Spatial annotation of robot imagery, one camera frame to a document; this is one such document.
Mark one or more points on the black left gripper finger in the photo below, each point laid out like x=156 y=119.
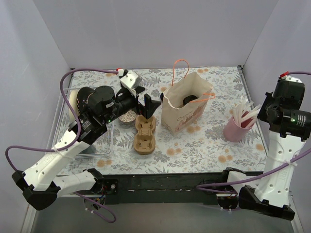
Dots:
x=139 y=89
x=150 y=106

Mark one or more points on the black round plate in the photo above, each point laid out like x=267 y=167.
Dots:
x=86 y=100

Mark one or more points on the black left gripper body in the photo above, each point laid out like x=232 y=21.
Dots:
x=139 y=102

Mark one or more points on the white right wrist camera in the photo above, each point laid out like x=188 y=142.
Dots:
x=287 y=77

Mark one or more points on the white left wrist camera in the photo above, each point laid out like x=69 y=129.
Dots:
x=129 y=79

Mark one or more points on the floral table mat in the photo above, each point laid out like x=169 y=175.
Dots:
x=199 y=147

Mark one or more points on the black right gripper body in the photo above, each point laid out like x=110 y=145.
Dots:
x=263 y=107

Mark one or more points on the beige paper takeout bag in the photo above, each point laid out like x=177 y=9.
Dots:
x=175 y=116

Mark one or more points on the pink cup holder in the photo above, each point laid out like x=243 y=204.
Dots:
x=234 y=133

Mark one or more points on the white wire dish rack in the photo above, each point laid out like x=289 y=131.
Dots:
x=87 y=127

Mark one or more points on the aluminium frame rail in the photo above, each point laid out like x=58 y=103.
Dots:
x=69 y=214

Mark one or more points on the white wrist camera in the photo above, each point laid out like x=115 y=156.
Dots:
x=129 y=79
x=287 y=77

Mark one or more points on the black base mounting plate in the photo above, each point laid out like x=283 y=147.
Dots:
x=160 y=188

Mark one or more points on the patterned ceramic bowl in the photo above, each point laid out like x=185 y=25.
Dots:
x=128 y=117

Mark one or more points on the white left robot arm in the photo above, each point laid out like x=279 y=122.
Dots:
x=40 y=184

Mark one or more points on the brown cardboard cup carrier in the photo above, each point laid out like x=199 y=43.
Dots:
x=144 y=140

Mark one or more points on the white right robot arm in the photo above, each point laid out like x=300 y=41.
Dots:
x=288 y=132

